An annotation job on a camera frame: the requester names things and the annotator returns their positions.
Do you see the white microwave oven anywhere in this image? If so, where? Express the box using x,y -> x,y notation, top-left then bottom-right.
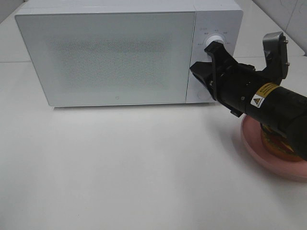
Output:
15,0 -> 243,107

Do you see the pink round plate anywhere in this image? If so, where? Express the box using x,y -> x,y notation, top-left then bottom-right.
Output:
240,115 -> 307,182

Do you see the white upper microwave knob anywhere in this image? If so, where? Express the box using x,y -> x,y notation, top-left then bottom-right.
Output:
205,34 -> 226,46

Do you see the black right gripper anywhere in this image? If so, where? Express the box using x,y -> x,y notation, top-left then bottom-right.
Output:
189,41 -> 269,117

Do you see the toy hamburger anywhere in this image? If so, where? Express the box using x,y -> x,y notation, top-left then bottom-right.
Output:
260,123 -> 303,162

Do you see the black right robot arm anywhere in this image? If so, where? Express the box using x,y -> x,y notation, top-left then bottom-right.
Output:
190,42 -> 307,160

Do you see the white microwave door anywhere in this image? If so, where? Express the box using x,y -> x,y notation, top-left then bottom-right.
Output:
15,12 -> 194,107

